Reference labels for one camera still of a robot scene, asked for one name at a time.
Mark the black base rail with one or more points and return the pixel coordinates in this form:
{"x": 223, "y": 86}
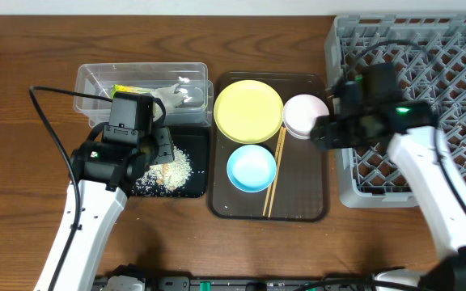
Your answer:
{"x": 132, "y": 277}

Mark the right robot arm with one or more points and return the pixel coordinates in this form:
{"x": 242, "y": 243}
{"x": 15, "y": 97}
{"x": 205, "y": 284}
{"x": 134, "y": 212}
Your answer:
{"x": 417, "y": 147}

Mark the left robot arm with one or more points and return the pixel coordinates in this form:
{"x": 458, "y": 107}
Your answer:
{"x": 102, "y": 172}

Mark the black tray bin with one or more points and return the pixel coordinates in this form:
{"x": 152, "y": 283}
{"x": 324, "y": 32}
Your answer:
{"x": 195, "y": 142}

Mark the left wooden chopstick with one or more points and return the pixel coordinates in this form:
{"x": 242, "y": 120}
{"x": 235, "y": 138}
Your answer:
{"x": 273, "y": 171}

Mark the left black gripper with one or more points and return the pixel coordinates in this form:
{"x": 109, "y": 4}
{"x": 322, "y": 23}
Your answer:
{"x": 162, "y": 145}

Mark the wooden chopstick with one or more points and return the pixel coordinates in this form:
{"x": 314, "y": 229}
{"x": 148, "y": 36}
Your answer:
{"x": 273, "y": 171}
{"x": 277, "y": 174}

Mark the light blue bowl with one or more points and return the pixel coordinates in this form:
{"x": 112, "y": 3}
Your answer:
{"x": 248, "y": 168}

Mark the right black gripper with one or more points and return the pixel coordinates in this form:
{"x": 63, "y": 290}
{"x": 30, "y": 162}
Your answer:
{"x": 329, "y": 128}

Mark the grey dishwasher rack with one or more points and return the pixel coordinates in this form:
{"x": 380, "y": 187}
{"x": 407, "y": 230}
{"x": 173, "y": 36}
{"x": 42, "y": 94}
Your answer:
{"x": 429, "y": 53}

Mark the brown plastic serving tray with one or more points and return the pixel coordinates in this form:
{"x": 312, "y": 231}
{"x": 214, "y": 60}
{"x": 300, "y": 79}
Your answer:
{"x": 302, "y": 190}

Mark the white tissue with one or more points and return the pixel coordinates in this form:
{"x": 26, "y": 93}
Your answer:
{"x": 174, "y": 99}

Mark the yellow plate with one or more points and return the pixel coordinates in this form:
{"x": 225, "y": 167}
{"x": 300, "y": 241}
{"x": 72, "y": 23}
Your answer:
{"x": 248, "y": 111}

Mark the yellow green snack wrapper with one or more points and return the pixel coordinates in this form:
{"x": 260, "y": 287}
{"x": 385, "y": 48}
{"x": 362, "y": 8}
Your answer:
{"x": 130, "y": 89}

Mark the rice food scraps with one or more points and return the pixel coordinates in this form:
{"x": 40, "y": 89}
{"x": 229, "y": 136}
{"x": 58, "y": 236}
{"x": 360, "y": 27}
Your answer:
{"x": 164, "y": 179}

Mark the clear plastic bin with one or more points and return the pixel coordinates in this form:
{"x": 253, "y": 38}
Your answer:
{"x": 98, "y": 79}

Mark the pink bowl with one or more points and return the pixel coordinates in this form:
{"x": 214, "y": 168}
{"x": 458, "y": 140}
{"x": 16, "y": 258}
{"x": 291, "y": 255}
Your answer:
{"x": 300, "y": 113}

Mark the right wooden chopstick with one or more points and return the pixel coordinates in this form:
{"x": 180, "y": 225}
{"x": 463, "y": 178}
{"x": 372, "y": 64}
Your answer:
{"x": 277, "y": 174}

